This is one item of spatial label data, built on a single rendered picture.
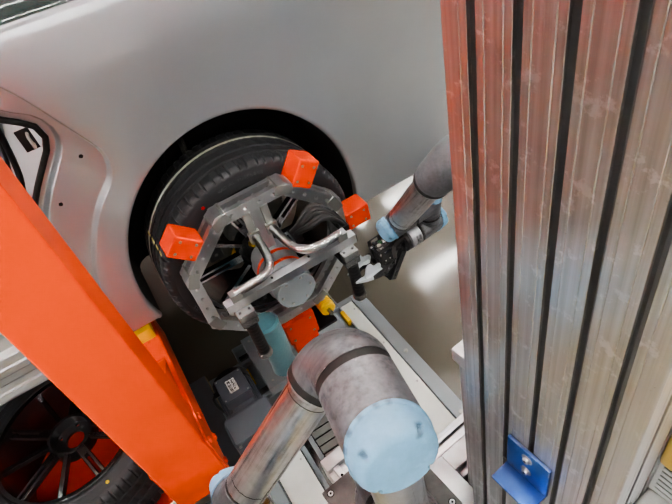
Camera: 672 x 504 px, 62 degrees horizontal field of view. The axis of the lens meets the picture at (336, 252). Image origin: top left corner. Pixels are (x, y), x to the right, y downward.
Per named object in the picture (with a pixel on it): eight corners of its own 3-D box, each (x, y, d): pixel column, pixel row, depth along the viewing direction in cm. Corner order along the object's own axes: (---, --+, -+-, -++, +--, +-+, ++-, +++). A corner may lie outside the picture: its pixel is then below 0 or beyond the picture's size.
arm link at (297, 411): (311, 288, 80) (190, 492, 101) (340, 342, 73) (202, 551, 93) (373, 298, 87) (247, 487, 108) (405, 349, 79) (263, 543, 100)
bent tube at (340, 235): (316, 206, 174) (308, 179, 166) (348, 238, 161) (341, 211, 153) (267, 233, 169) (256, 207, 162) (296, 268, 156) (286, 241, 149)
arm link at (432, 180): (449, 190, 120) (390, 252, 167) (486, 165, 124) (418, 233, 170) (417, 147, 122) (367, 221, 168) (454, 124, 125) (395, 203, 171)
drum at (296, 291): (291, 257, 189) (280, 227, 179) (322, 294, 174) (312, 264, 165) (254, 278, 185) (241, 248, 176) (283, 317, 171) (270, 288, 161)
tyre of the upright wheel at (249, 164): (313, 264, 233) (323, 114, 195) (343, 298, 217) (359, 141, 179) (155, 311, 204) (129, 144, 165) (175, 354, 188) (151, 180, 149)
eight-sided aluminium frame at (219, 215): (352, 268, 208) (320, 148, 170) (361, 278, 203) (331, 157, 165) (221, 345, 194) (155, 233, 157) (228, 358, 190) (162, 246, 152)
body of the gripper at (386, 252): (364, 242, 169) (395, 221, 173) (369, 261, 175) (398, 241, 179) (380, 254, 164) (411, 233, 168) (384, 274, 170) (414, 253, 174)
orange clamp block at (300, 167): (299, 177, 173) (307, 151, 170) (311, 189, 168) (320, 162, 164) (279, 176, 169) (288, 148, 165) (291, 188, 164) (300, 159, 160)
